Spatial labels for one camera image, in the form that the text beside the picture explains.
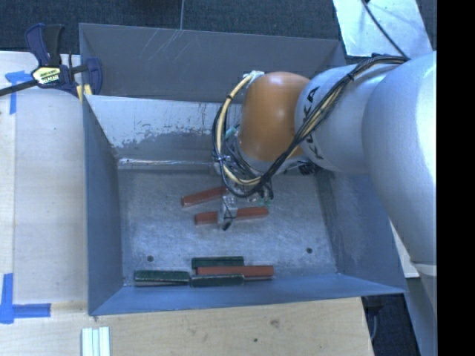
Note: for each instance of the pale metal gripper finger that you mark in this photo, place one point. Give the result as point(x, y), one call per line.
point(227, 224)
point(230, 205)

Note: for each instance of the red-brown flat block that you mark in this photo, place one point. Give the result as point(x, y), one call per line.
point(237, 271)
point(202, 196)
point(252, 213)

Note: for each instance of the dark green flat block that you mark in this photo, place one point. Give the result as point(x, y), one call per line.
point(161, 277)
point(217, 280)
point(217, 262)

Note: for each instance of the grey metal bin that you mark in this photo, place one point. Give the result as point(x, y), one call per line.
point(156, 236)

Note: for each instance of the pale wood flat board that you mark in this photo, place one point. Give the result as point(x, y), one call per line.
point(48, 198)

